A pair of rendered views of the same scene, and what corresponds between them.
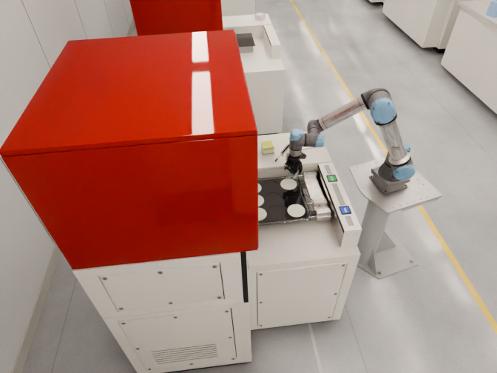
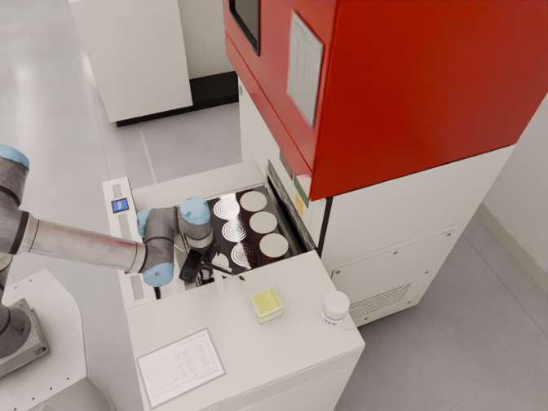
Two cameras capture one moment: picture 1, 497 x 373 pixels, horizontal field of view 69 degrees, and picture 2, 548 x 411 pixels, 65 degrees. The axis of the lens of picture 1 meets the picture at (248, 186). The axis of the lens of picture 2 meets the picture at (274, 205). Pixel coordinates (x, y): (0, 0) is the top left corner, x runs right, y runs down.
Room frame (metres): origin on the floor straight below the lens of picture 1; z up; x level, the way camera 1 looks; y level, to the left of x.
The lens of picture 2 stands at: (2.41, -0.30, 2.15)
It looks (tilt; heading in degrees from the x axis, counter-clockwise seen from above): 50 degrees down; 162
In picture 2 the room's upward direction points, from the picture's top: 2 degrees clockwise
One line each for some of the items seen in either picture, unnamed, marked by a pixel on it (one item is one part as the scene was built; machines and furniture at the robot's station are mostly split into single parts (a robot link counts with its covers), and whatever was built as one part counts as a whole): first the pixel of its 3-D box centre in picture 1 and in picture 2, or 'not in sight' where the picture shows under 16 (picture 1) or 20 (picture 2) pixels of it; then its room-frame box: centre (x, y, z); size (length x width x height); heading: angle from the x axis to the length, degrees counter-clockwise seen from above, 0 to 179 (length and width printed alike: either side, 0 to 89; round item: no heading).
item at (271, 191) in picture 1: (273, 199); (235, 230); (1.50, -0.15, 0.90); 0.34 x 0.34 x 0.01; 5
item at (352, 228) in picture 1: (336, 201); (130, 246); (1.47, -0.51, 0.89); 0.55 x 0.09 x 0.14; 5
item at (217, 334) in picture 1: (188, 282); (333, 227); (1.26, 0.40, 0.41); 0.82 x 0.71 x 0.82; 5
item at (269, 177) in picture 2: not in sight; (287, 212); (1.47, 0.06, 0.89); 0.44 x 0.02 x 0.10; 5
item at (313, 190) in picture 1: (316, 196); (165, 261); (1.54, -0.41, 0.87); 0.36 x 0.08 x 0.03; 5
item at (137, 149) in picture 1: (160, 140); (373, 15); (1.26, 0.37, 1.52); 0.81 x 0.75 x 0.59; 5
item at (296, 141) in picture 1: (296, 139); (195, 218); (1.66, -0.28, 1.21); 0.09 x 0.08 x 0.11; 82
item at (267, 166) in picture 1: (278, 157); (244, 337); (1.89, -0.21, 0.89); 0.62 x 0.35 x 0.14; 95
